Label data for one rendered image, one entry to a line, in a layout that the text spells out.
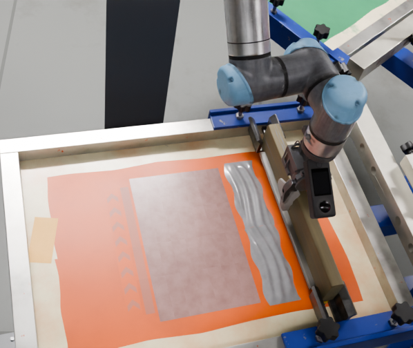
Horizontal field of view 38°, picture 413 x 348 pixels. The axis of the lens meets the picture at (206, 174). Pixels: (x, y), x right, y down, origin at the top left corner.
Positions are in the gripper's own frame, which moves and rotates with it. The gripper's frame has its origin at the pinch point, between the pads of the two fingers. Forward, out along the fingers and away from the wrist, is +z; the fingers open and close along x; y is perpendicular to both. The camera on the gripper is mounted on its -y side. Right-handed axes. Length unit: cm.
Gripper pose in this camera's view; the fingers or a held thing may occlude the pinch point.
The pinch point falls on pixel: (296, 208)
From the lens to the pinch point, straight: 129.9
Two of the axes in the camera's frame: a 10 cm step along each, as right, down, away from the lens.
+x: -9.6, 1.2, -2.6
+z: -1.5, 5.7, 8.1
